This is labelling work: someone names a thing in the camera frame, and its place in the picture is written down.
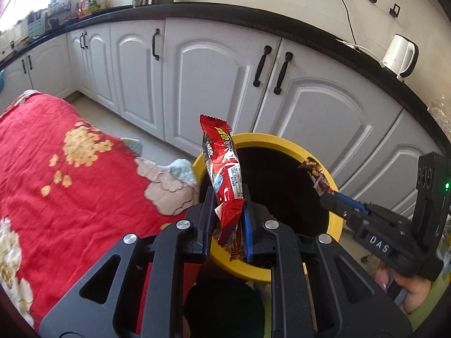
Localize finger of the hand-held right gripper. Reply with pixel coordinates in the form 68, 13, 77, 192
320, 193, 363, 223
331, 191, 416, 234

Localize clear plastic bag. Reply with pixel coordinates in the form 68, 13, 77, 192
428, 99, 451, 127
436, 211, 451, 277

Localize black power cable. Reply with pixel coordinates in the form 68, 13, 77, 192
337, 0, 383, 62

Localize group of condiment bottles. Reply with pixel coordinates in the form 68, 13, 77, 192
76, 0, 106, 16

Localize yellow rimmed bin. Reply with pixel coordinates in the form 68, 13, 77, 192
192, 133, 344, 284

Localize red snack wrapper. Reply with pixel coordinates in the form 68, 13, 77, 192
200, 114, 246, 248

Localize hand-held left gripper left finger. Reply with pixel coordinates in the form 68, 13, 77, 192
39, 185, 217, 338

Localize teal dish rack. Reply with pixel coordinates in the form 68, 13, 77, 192
27, 11, 48, 39

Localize green cloth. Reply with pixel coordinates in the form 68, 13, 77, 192
409, 282, 451, 332

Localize brown snack wrapper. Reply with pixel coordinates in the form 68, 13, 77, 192
298, 157, 333, 197

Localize person's right hand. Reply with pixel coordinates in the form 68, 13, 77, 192
375, 266, 436, 316

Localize orange striped wrapper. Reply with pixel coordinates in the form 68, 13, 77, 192
228, 230, 246, 263

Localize red floral blanket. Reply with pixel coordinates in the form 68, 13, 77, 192
0, 90, 212, 328

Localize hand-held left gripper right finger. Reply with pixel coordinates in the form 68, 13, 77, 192
240, 186, 413, 338

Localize white charger cable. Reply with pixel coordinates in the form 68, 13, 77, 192
336, 39, 386, 68

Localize white lower kitchen cabinets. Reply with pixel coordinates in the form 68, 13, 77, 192
0, 19, 451, 219

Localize black countertop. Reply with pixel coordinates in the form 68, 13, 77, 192
0, 2, 451, 141

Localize light blue dotted cloth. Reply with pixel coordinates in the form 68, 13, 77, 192
121, 137, 198, 185

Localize white electric kettle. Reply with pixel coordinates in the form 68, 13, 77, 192
382, 34, 420, 79

